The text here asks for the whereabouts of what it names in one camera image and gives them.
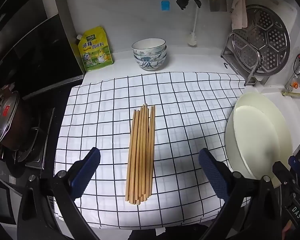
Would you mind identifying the black range hood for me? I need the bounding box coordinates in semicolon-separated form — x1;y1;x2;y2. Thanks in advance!
0;0;84;100

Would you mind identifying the yellow seasoning pouch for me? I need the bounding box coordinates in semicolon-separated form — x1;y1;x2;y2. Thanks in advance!
76;26;114;72

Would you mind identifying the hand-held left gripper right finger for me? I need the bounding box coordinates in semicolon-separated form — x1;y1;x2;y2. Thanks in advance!
198;148;288;240

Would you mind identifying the gas valve with red knob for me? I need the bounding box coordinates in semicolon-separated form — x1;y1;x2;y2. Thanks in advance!
284;52;300;93

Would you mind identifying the pink hanging towel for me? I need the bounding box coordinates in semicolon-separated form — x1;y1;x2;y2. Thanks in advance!
230;0;248;30

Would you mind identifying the blue patterned white bowl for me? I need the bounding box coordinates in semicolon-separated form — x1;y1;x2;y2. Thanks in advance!
132;38;167;53
133;50;167;62
134;57;167;71

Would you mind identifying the perforated steel steamer tray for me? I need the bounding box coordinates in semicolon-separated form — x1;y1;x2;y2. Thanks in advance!
231;4;291;74

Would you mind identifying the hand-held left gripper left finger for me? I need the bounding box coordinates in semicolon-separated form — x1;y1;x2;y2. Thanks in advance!
17;147;102;240

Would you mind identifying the cream round plate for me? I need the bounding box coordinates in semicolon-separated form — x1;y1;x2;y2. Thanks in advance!
224;92;294;189

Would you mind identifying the steel dish rack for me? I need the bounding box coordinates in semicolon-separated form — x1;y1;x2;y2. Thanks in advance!
220;31;270;87

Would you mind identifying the glass pot lid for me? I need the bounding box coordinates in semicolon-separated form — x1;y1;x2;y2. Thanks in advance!
0;91;20;143

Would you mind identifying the yellow gas hose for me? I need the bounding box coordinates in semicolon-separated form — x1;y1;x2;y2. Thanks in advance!
281;80;300;98

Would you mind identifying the pile of wooden chopsticks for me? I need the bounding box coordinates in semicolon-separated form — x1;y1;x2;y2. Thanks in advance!
125;103;156;206

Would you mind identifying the black gas stove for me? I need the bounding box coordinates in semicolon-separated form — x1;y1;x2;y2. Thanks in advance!
0;105;55;180

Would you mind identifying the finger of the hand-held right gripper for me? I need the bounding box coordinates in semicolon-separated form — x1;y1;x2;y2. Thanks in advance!
272;161;294;188
288;155;300;178

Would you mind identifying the dark cooking pot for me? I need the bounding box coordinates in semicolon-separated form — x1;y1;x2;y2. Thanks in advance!
0;97;40;152

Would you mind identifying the white long-handled brush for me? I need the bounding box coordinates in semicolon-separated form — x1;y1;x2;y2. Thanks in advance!
187;7;200;47

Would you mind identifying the white checkered cloth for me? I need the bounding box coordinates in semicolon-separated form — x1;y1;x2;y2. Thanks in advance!
54;71;252;229

